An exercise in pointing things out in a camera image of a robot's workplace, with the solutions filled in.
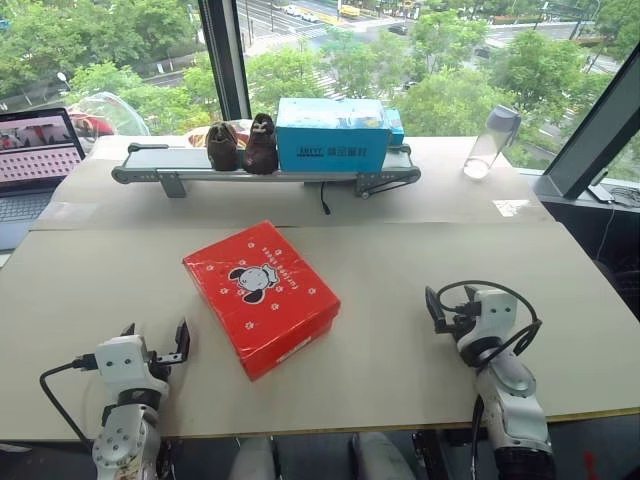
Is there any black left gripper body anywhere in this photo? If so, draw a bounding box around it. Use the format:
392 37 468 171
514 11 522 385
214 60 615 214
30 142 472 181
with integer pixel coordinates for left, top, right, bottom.
141 343 183 384

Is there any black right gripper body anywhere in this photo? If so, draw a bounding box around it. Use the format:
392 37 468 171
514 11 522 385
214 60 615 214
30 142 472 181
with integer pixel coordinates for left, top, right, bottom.
446 298 482 336

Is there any red shoe box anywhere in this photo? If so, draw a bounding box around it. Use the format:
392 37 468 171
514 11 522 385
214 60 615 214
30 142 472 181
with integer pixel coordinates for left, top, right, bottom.
181 220 343 383

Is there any grey rounded shape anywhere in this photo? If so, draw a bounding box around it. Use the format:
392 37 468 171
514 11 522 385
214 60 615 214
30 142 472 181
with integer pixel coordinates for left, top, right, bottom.
348 430 417 480
228 432 277 480

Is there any clear water bottle grey lid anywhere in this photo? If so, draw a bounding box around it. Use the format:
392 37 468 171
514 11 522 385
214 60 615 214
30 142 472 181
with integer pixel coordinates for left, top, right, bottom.
462 104 523 182

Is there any grey mini conveyor belt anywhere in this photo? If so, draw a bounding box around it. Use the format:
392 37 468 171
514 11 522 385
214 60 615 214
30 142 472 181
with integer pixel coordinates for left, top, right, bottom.
110 141 423 200

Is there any black device on sill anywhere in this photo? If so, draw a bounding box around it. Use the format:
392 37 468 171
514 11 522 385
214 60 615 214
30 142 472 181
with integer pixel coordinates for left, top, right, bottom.
587 181 640 207

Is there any small blue cardboard box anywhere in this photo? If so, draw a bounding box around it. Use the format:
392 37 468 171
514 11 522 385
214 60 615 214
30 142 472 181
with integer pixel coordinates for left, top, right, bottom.
383 107 405 148

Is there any open laptop computer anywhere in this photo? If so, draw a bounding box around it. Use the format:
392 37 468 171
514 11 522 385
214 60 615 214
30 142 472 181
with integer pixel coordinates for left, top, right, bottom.
0 106 88 252

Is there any large blue cardboard box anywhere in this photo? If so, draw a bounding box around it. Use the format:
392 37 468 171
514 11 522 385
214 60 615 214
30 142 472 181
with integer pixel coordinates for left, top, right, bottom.
274 96 392 173

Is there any red patterned cloth bundle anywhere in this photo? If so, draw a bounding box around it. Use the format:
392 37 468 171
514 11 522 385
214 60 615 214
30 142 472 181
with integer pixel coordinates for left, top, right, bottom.
186 118 252 150

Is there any clear plastic bag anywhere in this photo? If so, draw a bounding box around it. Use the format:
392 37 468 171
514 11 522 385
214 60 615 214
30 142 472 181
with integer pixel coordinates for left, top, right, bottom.
66 90 152 152

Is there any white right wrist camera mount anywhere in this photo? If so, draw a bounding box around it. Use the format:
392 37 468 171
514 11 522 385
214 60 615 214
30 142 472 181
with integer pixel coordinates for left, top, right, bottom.
456 288 519 352

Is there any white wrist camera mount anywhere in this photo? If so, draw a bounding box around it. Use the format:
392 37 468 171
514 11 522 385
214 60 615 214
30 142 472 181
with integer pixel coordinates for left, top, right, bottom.
94 335 169 397
456 288 519 352

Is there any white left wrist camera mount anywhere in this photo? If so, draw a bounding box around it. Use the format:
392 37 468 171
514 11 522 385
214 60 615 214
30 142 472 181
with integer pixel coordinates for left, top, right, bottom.
94 335 169 397

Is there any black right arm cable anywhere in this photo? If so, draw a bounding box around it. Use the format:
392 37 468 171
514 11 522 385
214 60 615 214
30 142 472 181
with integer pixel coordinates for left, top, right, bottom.
433 279 544 357

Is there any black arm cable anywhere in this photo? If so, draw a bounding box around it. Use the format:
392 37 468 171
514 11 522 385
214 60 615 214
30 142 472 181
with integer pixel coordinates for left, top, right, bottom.
433 279 544 357
39 353 101 444

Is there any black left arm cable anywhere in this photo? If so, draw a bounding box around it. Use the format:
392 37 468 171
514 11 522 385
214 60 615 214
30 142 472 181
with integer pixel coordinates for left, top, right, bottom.
39 353 101 444

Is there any thin white cable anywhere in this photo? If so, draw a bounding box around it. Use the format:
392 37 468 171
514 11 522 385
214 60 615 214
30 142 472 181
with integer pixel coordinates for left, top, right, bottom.
596 199 617 262

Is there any dark slanted window frame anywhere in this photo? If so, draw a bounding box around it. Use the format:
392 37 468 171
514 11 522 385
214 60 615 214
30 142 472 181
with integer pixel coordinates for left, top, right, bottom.
541 63 640 202

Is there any dark vertical window frame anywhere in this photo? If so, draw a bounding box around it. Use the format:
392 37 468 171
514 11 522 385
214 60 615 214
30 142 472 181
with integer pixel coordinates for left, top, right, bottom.
197 0 252 123

